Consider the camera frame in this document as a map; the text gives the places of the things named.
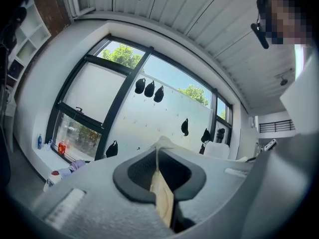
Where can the white and red object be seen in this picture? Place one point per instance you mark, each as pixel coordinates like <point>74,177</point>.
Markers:
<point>53,178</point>

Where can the purple cloth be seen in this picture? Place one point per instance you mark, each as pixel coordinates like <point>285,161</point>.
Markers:
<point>77,164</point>

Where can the black window frame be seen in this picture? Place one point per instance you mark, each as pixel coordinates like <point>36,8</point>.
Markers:
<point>129,83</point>

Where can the white pegboard panel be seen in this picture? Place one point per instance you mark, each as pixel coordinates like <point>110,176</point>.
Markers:
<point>154,123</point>

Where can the black flask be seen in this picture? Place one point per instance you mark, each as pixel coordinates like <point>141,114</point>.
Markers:
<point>220,134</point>

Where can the person's white shirt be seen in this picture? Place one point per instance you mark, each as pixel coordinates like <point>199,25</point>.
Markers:
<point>302,96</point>

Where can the white container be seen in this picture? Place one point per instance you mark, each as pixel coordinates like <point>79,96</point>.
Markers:
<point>216,150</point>

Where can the black cap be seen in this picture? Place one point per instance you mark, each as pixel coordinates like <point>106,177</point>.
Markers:
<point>158,94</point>
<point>149,89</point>
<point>111,149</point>
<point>140,86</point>
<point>205,136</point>
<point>185,128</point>

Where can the blue bottle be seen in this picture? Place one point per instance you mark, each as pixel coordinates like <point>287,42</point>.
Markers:
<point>39,141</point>

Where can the black head-worn camera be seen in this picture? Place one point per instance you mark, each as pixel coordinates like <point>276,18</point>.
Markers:
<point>260,36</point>

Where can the white cube shelf unit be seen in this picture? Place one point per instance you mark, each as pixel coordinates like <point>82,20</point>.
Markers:
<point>30,36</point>

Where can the grey clothes with black collar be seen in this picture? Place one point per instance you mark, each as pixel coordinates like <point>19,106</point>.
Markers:
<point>104,208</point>

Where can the black railing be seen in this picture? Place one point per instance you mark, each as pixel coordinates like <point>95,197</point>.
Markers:
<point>275,126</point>

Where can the red bottle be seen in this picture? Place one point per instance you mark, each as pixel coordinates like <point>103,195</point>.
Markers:
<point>61,148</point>

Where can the black ceiling fixture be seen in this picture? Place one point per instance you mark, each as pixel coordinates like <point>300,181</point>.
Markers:
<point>283,82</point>

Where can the white roller blind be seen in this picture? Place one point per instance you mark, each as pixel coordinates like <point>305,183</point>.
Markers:
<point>94,91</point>

